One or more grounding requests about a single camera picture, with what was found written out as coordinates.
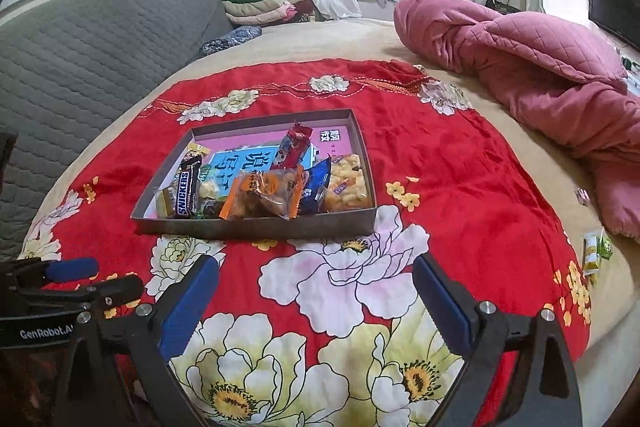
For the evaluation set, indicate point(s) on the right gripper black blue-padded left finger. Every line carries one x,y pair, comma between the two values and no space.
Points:
116,372

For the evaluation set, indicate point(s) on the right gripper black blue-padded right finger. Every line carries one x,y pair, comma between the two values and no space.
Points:
542,389

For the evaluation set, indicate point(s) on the Snickers bar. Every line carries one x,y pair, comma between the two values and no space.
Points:
186,183

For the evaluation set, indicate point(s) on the green yellow snack packet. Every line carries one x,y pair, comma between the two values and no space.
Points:
211,193

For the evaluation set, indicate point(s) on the orange edged peanut bag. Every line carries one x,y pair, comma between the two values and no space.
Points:
271,193

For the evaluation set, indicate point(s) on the blue snack packet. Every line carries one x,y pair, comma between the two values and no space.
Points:
317,182

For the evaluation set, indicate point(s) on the clear bag rice crackers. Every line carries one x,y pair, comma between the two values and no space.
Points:
347,188

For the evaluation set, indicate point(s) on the red snack packet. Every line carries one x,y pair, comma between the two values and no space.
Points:
292,147

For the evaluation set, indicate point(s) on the small green yellow packet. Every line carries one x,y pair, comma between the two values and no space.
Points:
597,247

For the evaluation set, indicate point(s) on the red floral cloth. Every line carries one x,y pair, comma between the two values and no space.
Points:
329,331

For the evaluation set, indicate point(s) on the small pink candy wrapper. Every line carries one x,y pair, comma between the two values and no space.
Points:
582,196

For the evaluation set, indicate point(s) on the grey quilted headboard cover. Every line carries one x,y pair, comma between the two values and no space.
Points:
69,68

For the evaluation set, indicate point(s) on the grey box with pink book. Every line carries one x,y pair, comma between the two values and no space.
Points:
250,144

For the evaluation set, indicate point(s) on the pink quilted blanket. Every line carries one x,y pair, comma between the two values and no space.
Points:
552,76

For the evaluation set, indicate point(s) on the blue patterned pillow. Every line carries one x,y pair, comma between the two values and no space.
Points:
236,37

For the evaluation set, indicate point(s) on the stack of folded clothes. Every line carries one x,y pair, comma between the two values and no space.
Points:
264,13

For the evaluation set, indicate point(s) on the black television screen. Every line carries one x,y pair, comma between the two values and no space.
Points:
618,17

